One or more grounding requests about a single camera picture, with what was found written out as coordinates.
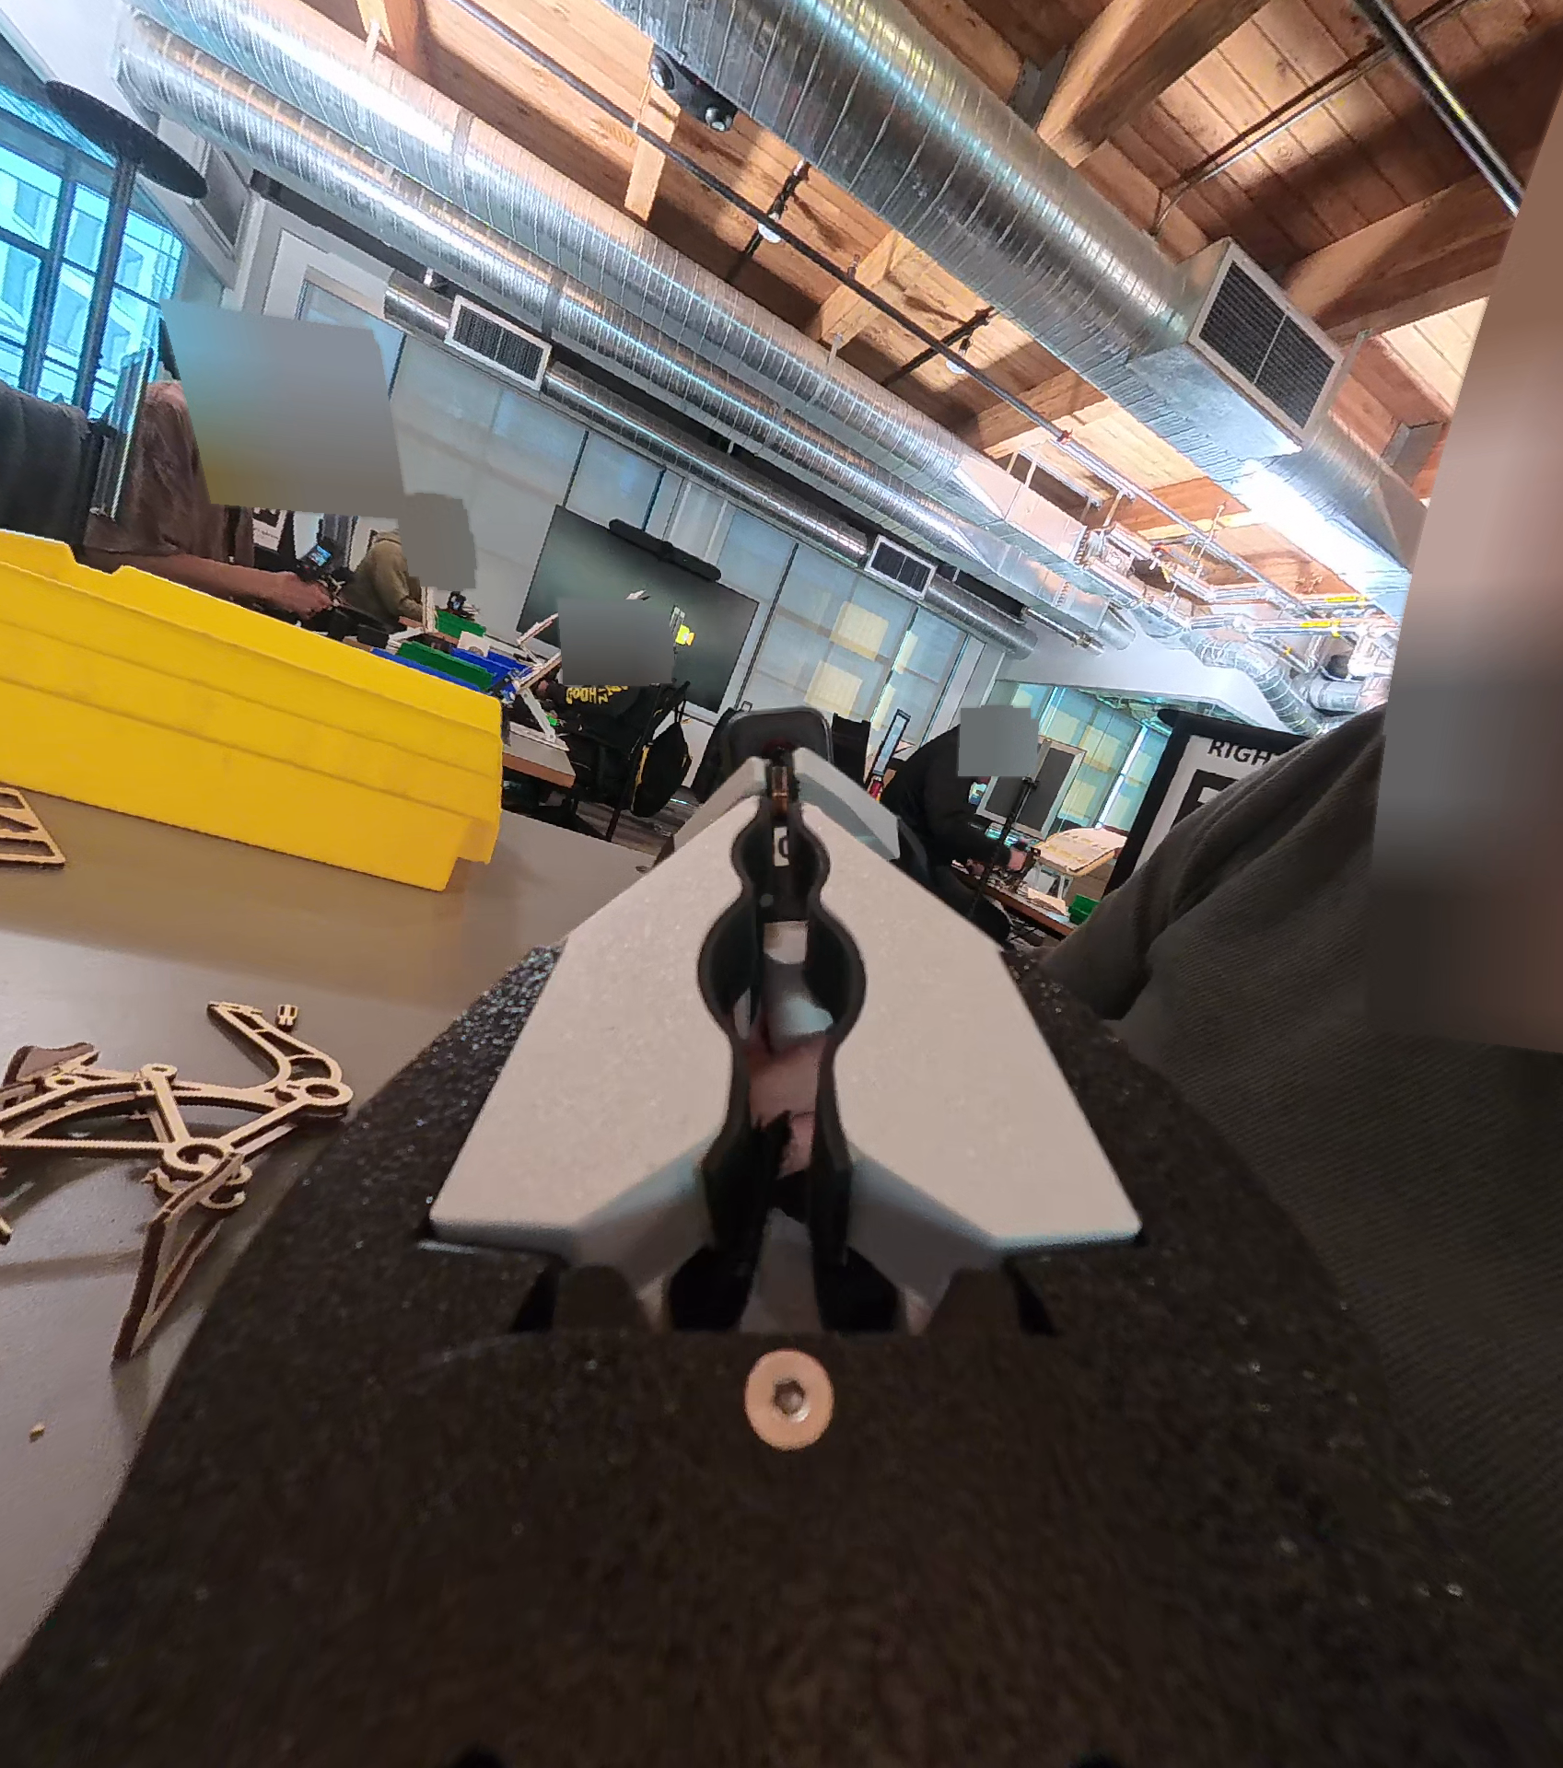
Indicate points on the duct air vent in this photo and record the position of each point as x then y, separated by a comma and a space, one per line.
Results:
1267, 345

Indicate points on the black floor lamp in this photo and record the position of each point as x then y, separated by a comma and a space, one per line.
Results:
124, 138

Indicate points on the long silver air duct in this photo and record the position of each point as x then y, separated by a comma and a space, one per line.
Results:
518, 263

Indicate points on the black wall screen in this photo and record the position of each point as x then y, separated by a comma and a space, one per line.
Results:
586, 568

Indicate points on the person's right hand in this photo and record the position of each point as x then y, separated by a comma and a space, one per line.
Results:
782, 1092

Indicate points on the person's torso in olive sweater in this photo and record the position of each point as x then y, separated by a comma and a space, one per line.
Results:
1485, 1311

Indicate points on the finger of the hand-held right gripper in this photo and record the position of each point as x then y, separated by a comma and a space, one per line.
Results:
712, 815
858, 810

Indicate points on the wide silver air duct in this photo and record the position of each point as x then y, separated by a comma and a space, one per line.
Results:
947, 138

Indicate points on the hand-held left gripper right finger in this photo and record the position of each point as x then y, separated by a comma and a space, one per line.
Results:
988, 1104

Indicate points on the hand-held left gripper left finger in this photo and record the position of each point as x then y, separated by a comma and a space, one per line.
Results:
586, 1104

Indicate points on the black and white sign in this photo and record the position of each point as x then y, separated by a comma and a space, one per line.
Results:
1195, 786

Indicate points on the wooden model frame assembly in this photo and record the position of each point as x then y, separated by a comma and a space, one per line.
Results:
312, 1077

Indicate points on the yellow plastic bin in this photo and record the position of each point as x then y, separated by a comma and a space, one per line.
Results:
172, 718

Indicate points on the blue plastic bin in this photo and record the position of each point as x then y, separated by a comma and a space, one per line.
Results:
490, 670

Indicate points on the person's right forearm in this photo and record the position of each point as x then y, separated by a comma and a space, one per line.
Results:
1222, 885

